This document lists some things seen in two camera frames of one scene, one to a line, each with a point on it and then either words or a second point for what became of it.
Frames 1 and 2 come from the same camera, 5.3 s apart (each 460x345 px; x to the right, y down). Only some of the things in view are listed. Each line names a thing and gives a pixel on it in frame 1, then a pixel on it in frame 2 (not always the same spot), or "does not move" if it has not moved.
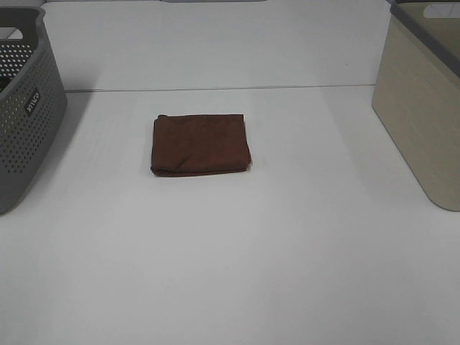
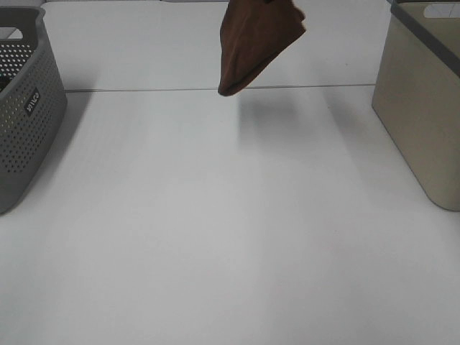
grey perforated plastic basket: x=33 y=104 does not move
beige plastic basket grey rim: x=417 y=93 does not move
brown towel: x=186 y=144 to x=253 y=34
